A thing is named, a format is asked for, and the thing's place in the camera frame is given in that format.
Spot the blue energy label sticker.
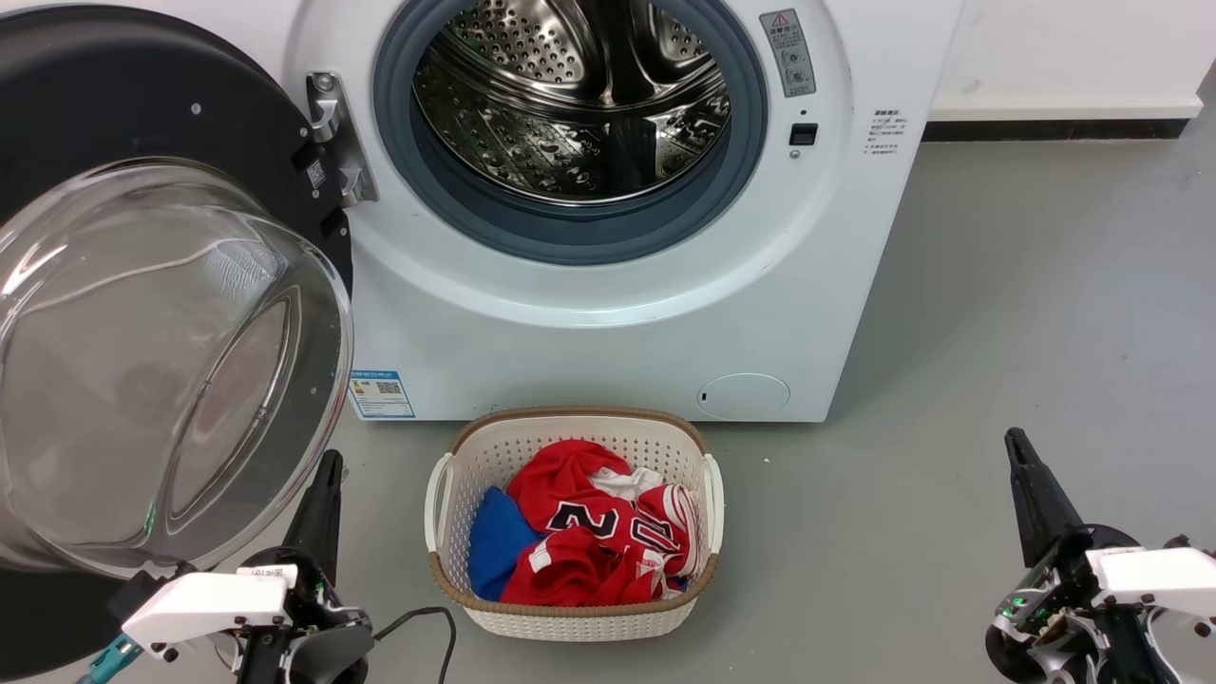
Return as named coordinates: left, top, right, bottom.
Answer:
left=348, top=370, right=416, bottom=420

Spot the metal door hinge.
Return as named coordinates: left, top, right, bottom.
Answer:
left=306, top=71, right=379, bottom=208

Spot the round white filter cover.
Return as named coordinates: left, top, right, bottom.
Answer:
left=697, top=372, right=791, bottom=422

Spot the white plastic laundry basket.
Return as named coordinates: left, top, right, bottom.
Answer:
left=424, top=406, right=726, bottom=642

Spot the stainless steel washer drum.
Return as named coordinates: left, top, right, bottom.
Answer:
left=413, top=0, right=732, bottom=205

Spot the white garment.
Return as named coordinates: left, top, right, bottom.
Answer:
left=589, top=465, right=664, bottom=503

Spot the red basketball jersey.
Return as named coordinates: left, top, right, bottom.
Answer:
left=499, top=438, right=704, bottom=607

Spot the grey warning sticker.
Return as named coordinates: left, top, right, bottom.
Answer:
left=759, top=9, right=817, bottom=99

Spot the black round glass washer door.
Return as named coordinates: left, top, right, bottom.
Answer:
left=0, top=5, right=357, bottom=683

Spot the white front-load washing machine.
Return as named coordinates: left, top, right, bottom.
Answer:
left=285, top=0, right=968, bottom=424

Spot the teal cable connector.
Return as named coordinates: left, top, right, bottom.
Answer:
left=78, top=635, right=143, bottom=684

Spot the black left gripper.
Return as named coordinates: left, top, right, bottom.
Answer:
left=243, top=449, right=374, bottom=684

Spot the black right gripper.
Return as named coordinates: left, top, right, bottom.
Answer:
left=983, top=427, right=1141, bottom=684

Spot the blue cloth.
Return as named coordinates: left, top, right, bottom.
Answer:
left=467, top=485, right=545, bottom=601

